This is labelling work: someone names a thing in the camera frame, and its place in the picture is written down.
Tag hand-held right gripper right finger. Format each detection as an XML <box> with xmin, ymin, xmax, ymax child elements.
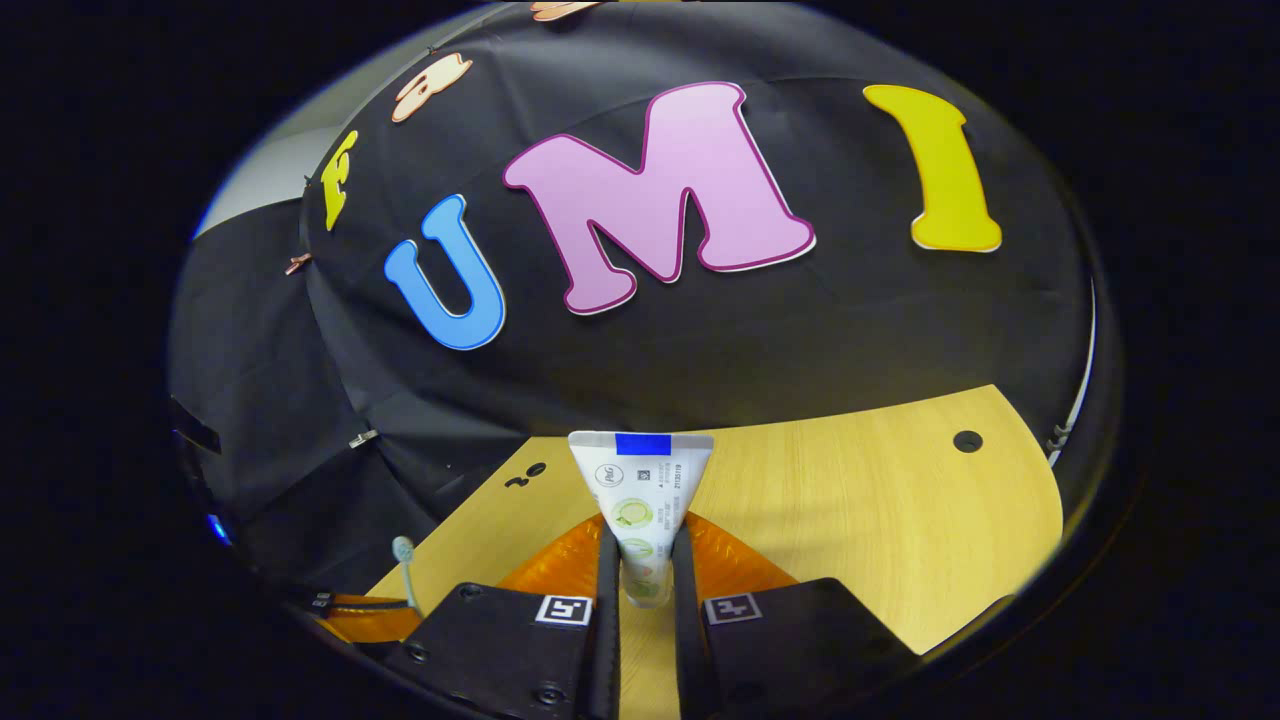
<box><xmin>671</xmin><ymin>511</ymin><xmax>922</xmax><ymax>720</ymax></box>

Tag wooden desktop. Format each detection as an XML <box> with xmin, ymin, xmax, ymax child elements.
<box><xmin>365</xmin><ymin>385</ymin><xmax>1064</xmax><ymax>720</ymax></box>

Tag pale green toothbrush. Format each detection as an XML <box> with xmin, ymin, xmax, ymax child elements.
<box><xmin>391</xmin><ymin>536</ymin><xmax>422</xmax><ymax>617</ymax></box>

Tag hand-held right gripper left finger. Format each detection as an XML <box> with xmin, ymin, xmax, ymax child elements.
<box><xmin>385</xmin><ymin>513</ymin><xmax>624</xmax><ymax>720</ymax></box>

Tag white toothpaste tube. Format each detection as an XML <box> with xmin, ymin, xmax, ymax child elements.
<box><xmin>567</xmin><ymin>430</ymin><xmax>716</xmax><ymax>609</ymax></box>

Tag white cable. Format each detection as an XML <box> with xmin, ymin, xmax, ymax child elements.
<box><xmin>1045</xmin><ymin>280</ymin><xmax>1099</xmax><ymax>466</ymax></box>

